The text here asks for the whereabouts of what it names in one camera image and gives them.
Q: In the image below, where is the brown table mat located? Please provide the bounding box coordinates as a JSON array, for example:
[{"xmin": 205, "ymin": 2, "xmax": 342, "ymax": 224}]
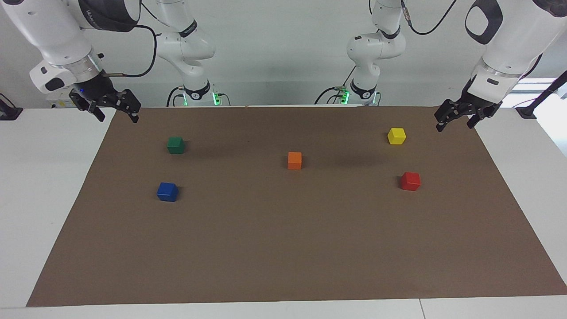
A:
[{"xmin": 27, "ymin": 105, "xmax": 567, "ymax": 307}]

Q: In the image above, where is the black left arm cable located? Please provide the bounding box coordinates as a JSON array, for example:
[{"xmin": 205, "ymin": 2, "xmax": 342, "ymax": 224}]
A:
[{"xmin": 401, "ymin": 0, "xmax": 459, "ymax": 36}]

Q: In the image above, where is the red cube block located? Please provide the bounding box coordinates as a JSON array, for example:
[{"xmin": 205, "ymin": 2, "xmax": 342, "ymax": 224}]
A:
[{"xmin": 401, "ymin": 172, "xmax": 421, "ymax": 191}]

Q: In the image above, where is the black base cable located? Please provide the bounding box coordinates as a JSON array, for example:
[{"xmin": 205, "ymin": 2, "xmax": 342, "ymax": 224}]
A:
[
  {"xmin": 167, "ymin": 86, "xmax": 185, "ymax": 107},
  {"xmin": 315, "ymin": 66, "xmax": 357, "ymax": 105}
]

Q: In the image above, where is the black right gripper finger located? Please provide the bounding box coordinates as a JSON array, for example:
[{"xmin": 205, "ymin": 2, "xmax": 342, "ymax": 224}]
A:
[
  {"xmin": 70, "ymin": 91, "xmax": 106, "ymax": 122},
  {"xmin": 116, "ymin": 89, "xmax": 141, "ymax": 124}
]

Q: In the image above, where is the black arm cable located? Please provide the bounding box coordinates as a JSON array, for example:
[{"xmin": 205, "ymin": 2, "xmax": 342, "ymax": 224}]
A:
[
  {"xmin": 401, "ymin": 0, "xmax": 459, "ymax": 36},
  {"xmin": 103, "ymin": 24, "xmax": 159, "ymax": 78}
]

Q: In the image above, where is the blue cube block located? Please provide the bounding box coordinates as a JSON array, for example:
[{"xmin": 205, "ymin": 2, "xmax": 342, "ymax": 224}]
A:
[{"xmin": 156, "ymin": 182, "xmax": 179, "ymax": 202}]

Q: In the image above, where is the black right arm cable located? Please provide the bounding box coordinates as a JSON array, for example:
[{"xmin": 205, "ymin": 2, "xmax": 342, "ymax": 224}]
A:
[{"xmin": 103, "ymin": 24, "xmax": 159, "ymax": 78}]

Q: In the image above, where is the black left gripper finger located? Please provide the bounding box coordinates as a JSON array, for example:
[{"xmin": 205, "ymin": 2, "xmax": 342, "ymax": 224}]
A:
[
  {"xmin": 434, "ymin": 100, "xmax": 462, "ymax": 132},
  {"xmin": 467, "ymin": 104, "xmax": 502, "ymax": 129}
]

